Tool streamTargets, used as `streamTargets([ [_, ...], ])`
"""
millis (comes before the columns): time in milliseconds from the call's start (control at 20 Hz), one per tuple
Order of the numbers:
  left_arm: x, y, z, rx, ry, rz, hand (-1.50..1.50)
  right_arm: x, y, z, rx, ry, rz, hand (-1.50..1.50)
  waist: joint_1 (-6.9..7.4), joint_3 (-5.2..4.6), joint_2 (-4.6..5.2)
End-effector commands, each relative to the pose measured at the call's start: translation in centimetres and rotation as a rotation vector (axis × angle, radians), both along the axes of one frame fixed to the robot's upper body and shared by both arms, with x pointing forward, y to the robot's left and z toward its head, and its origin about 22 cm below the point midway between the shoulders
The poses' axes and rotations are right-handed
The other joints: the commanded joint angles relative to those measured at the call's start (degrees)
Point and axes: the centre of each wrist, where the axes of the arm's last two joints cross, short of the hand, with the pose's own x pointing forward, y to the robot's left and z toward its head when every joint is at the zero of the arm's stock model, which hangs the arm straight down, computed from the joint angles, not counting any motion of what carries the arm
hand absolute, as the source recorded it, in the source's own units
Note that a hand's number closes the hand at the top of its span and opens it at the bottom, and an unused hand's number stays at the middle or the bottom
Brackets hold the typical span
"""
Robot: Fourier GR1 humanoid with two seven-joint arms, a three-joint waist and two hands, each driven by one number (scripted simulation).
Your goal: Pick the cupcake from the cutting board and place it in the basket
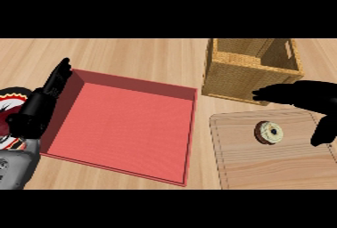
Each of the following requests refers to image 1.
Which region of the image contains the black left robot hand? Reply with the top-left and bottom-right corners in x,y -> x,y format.
4,57 -> 75,141

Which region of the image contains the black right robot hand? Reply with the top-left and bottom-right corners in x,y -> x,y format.
251,79 -> 337,148

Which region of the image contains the wicker basket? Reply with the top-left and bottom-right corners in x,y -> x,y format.
200,38 -> 306,107

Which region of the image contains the pale wooden cutting board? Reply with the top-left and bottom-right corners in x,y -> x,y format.
208,108 -> 337,191

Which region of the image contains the red white patterned plate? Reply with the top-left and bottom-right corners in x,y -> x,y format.
0,86 -> 37,151

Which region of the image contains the red square tray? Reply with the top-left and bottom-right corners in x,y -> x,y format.
40,69 -> 198,188

